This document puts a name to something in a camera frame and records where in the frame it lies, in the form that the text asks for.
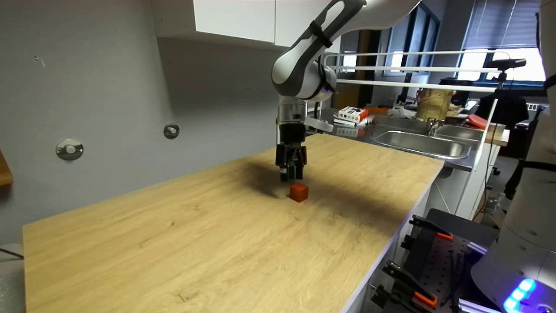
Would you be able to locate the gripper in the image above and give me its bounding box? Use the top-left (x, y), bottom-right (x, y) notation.
top-left (276, 123), bottom-right (308, 183)

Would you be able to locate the orange block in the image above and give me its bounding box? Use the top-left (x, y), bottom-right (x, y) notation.
top-left (289, 183), bottom-right (309, 203)

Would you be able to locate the white box with coloured dots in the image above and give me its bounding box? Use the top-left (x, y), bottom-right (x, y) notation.
top-left (338, 106), bottom-right (369, 123)

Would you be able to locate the white plastic bag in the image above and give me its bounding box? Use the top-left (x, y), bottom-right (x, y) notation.
top-left (387, 103), bottom-right (418, 120)

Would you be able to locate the black clamp with orange tips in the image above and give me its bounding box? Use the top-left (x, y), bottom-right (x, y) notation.
top-left (382, 260), bottom-right (439, 307)
top-left (408, 215), bottom-right (455, 242)

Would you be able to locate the small steel sink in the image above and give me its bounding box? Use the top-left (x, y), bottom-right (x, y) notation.
top-left (435, 125), bottom-right (485, 142)

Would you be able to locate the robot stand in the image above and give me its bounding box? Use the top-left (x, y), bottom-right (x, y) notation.
top-left (370, 208), bottom-right (504, 313)

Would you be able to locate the orange lid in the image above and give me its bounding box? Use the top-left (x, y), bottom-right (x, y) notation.
top-left (467, 113), bottom-right (490, 130)

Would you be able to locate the black office chair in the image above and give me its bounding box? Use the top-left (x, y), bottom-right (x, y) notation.
top-left (475, 92), bottom-right (530, 128)

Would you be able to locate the window with blinds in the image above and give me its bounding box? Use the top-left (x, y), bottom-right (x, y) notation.
top-left (456, 0), bottom-right (547, 84)

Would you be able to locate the wooden shelf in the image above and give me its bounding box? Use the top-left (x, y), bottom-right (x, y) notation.
top-left (0, 149), bottom-right (14, 187)

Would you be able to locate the white tube frame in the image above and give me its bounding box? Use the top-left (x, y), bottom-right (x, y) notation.
top-left (322, 51), bottom-right (512, 174)

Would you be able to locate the white wall cabinet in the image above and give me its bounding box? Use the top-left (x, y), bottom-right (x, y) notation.
top-left (193, 0), bottom-right (342, 53)

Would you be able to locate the camera on tripod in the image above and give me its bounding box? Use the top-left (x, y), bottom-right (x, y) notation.
top-left (473, 58), bottom-right (527, 218)

